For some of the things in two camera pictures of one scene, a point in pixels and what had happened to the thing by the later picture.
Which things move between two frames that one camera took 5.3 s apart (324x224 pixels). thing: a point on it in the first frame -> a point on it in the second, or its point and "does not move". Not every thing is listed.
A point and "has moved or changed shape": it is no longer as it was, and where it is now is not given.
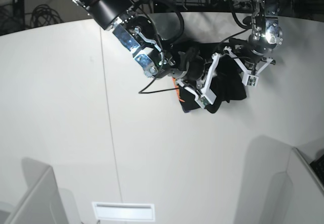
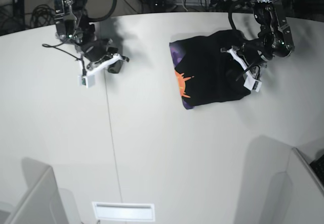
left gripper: x=193 y=73 -> x=97 y=53
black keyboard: x=318 y=166 does not move
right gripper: x=251 y=55 does not move
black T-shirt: x=228 y=83 has moved or changed shape
